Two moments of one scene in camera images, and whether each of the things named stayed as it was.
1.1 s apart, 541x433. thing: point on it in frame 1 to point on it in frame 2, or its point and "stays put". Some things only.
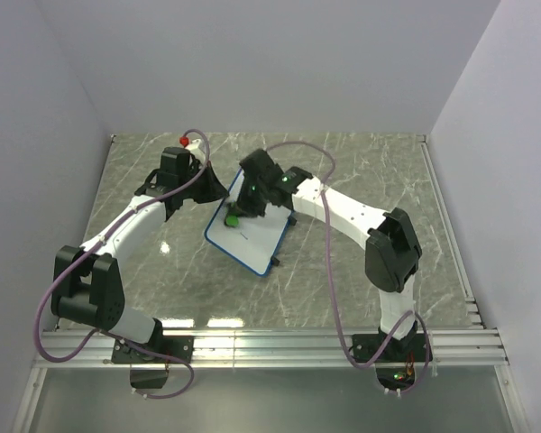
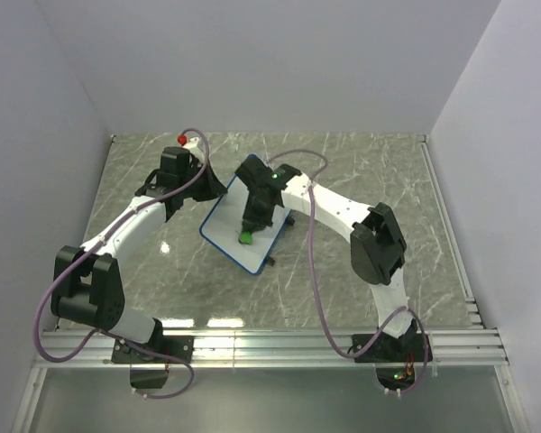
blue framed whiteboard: [255, 240] stays put
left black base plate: [181, 346] stays put
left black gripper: [215, 189] stays put
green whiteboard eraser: [232, 220] to [245, 237]
